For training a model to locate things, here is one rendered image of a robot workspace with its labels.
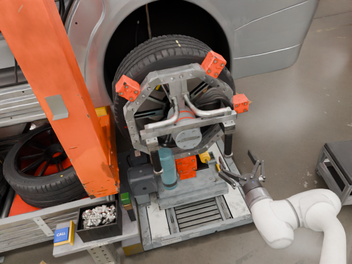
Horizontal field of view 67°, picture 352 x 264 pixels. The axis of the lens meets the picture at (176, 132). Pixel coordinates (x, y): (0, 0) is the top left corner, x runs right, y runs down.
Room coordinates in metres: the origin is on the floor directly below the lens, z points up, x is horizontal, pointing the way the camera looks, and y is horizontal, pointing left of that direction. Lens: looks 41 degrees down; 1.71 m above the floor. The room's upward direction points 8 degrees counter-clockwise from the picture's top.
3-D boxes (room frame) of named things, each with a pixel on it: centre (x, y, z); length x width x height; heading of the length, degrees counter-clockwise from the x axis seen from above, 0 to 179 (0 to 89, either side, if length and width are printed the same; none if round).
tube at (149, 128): (0.95, 0.05, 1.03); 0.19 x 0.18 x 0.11; 7
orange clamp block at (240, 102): (1.13, -0.34, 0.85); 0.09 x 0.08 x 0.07; 97
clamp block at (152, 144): (0.86, 0.11, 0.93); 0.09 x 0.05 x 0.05; 7
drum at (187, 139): (1.01, -0.04, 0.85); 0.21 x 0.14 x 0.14; 7
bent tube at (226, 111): (0.98, -0.15, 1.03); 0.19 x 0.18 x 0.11; 7
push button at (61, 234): (0.73, 0.65, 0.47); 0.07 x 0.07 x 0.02; 7
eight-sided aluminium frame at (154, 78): (1.08, -0.03, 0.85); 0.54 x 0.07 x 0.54; 97
